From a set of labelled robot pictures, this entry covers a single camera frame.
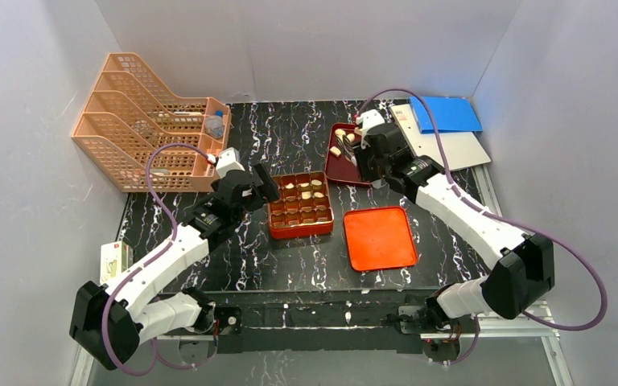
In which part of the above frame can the white board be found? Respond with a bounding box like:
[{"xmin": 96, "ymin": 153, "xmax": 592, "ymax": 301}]
[{"xmin": 389, "ymin": 104, "xmax": 492, "ymax": 171}]

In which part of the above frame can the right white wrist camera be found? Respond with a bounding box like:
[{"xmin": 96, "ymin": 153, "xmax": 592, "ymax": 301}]
[{"xmin": 356, "ymin": 109, "xmax": 385, "ymax": 137}]

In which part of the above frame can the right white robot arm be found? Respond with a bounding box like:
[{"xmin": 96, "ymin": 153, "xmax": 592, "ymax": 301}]
[{"xmin": 352, "ymin": 123, "xmax": 554, "ymax": 327}]

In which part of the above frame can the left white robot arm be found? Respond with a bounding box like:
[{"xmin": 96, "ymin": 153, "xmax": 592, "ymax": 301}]
[{"xmin": 69, "ymin": 163, "xmax": 280, "ymax": 370}]

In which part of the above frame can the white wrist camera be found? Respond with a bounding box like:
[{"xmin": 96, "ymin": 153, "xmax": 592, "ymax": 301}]
[
  {"xmin": 356, "ymin": 109, "xmax": 385, "ymax": 137},
  {"xmin": 215, "ymin": 147, "xmax": 245, "ymax": 179}
]

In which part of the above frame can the small bottle with blue cap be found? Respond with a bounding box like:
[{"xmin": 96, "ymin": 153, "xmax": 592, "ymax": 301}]
[{"xmin": 204, "ymin": 110, "xmax": 225, "ymax": 139}]

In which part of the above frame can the orange chocolate box with tray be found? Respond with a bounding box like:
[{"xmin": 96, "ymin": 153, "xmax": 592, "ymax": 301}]
[{"xmin": 268, "ymin": 171, "xmax": 335, "ymax": 240}]

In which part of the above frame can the aluminium base frame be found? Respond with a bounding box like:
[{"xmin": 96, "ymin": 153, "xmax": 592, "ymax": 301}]
[{"xmin": 68, "ymin": 165, "xmax": 574, "ymax": 386}]

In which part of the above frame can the peach plastic file rack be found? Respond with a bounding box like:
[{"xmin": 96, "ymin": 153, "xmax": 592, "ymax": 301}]
[{"xmin": 71, "ymin": 52, "xmax": 232, "ymax": 193}]

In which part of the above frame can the blue folder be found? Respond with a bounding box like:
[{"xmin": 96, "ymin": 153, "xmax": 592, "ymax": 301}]
[{"xmin": 409, "ymin": 96, "xmax": 483, "ymax": 133}]

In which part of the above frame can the small white red box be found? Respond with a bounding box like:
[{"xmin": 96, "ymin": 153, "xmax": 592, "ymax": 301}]
[{"xmin": 99, "ymin": 241, "xmax": 134, "ymax": 284}]

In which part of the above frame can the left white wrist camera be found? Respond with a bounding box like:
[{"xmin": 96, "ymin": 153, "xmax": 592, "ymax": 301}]
[{"xmin": 215, "ymin": 147, "xmax": 245, "ymax": 179}]

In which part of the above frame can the orange box lid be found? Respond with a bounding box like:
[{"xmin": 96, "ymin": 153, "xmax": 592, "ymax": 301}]
[{"xmin": 343, "ymin": 206, "xmax": 418, "ymax": 272}]

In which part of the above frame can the dark red chocolate tray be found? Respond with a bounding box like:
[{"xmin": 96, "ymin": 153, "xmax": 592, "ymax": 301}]
[{"xmin": 324, "ymin": 122, "xmax": 369, "ymax": 187}]

